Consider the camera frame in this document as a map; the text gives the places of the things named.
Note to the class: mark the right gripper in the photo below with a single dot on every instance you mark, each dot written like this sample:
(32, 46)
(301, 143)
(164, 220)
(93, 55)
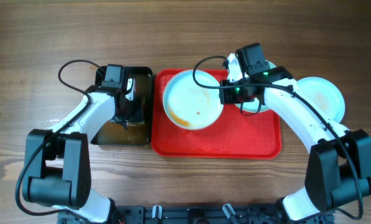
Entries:
(225, 94)

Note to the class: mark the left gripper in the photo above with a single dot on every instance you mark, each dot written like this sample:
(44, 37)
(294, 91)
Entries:
(136, 115)

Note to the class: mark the white plate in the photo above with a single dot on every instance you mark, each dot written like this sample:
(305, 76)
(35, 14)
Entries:
(191, 99)
(325, 95)
(248, 107)

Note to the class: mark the white plate front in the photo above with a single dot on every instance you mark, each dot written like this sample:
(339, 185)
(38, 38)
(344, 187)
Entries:
(325, 95)

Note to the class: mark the green sponge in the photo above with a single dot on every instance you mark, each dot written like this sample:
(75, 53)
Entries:
(135, 123)

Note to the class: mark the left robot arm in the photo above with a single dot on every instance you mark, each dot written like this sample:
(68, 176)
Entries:
(56, 170)

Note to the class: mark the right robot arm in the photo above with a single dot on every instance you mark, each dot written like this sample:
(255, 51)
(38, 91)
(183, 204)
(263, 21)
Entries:
(339, 164)

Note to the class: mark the black water tray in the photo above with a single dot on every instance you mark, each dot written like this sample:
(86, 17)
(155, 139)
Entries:
(123, 135)

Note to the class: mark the red plastic tray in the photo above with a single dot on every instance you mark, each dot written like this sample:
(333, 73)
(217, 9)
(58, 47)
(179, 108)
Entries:
(232, 136)

